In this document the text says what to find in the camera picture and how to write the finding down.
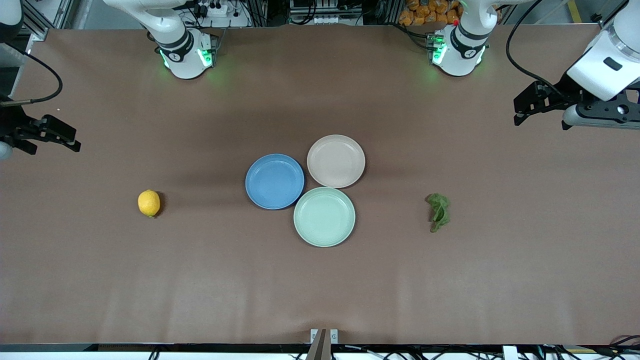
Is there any yellow lemon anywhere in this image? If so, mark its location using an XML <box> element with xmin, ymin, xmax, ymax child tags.
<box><xmin>137</xmin><ymin>189</ymin><xmax>162</xmax><ymax>218</ymax></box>

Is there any green lettuce leaf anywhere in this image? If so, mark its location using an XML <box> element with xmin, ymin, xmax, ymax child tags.
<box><xmin>425</xmin><ymin>193</ymin><xmax>451</xmax><ymax>234</ymax></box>

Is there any grey metal bar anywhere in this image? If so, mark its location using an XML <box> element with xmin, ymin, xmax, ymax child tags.
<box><xmin>0</xmin><ymin>42</ymin><xmax>31</xmax><ymax>67</ymax></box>

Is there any bag of orange fruit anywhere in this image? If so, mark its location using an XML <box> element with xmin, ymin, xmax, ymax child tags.
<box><xmin>398</xmin><ymin>0</ymin><xmax>463</xmax><ymax>27</ymax></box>

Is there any white power strip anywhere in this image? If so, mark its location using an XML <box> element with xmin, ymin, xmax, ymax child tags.
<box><xmin>192</xmin><ymin>0</ymin><xmax>251</xmax><ymax>28</ymax></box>

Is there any beige plate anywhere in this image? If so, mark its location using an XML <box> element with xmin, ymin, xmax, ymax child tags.
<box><xmin>306</xmin><ymin>134</ymin><xmax>366</xmax><ymax>189</ymax></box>

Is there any blue plate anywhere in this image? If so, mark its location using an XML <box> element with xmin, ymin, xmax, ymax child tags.
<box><xmin>245</xmin><ymin>153</ymin><xmax>305</xmax><ymax>211</ymax></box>

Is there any pale green plate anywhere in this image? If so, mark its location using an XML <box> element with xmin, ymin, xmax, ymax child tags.
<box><xmin>293</xmin><ymin>187</ymin><xmax>356</xmax><ymax>248</ymax></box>

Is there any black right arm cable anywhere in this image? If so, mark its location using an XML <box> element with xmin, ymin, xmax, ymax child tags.
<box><xmin>0</xmin><ymin>42</ymin><xmax>64</xmax><ymax>106</ymax></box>

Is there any aluminium frame profile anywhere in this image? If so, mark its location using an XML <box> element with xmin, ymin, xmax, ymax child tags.
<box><xmin>22</xmin><ymin>0</ymin><xmax>76</xmax><ymax>42</ymax></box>

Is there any metal table edge bracket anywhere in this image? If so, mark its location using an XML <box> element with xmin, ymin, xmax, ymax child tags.
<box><xmin>310</xmin><ymin>328</ymin><xmax>339</xmax><ymax>360</ymax></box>

